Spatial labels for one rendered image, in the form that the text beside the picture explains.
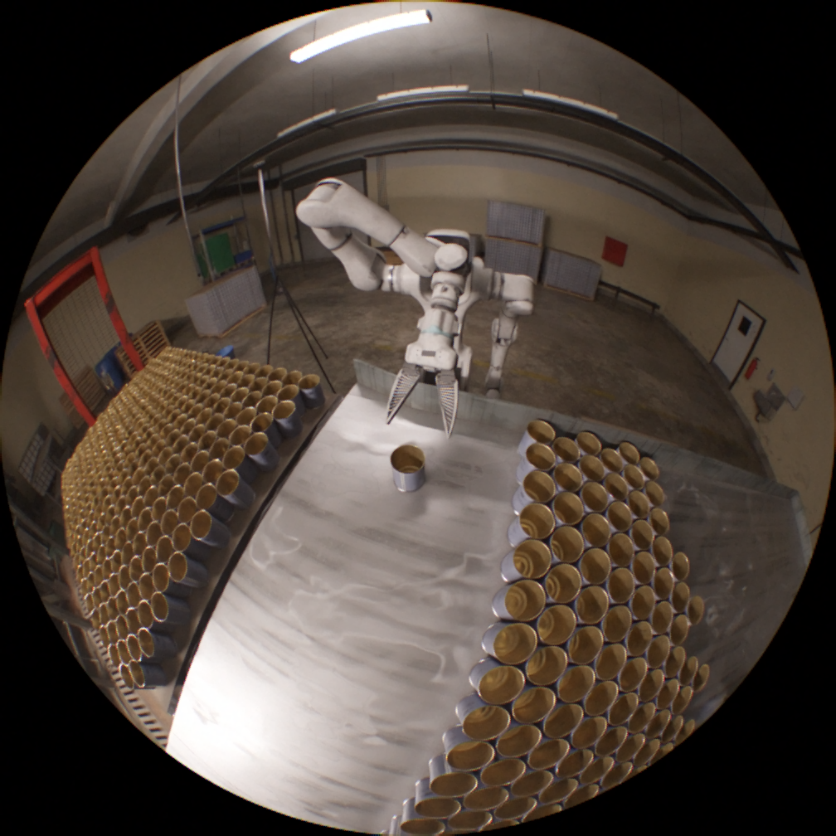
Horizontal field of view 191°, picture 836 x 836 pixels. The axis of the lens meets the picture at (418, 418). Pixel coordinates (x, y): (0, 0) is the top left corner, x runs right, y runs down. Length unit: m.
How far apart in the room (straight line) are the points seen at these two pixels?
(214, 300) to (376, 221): 5.13
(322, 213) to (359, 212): 0.08
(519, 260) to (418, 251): 6.38
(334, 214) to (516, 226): 6.37
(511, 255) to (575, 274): 1.74
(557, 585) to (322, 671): 0.46
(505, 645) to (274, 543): 0.48
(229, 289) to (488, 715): 5.96
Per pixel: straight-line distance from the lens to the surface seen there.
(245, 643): 0.60
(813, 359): 6.64
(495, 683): 0.52
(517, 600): 0.50
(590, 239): 8.86
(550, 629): 0.53
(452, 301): 0.52
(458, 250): 0.56
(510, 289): 0.74
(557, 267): 7.01
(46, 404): 9.70
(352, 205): 0.56
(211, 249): 9.32
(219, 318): 5.62
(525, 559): 0.52
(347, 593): 0.50
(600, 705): 0.58
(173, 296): 10.00
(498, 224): 6.81
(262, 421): 0.73
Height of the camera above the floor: 1.56
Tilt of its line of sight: 46 degrees down
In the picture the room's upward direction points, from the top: 1 degrees counter-clockwise
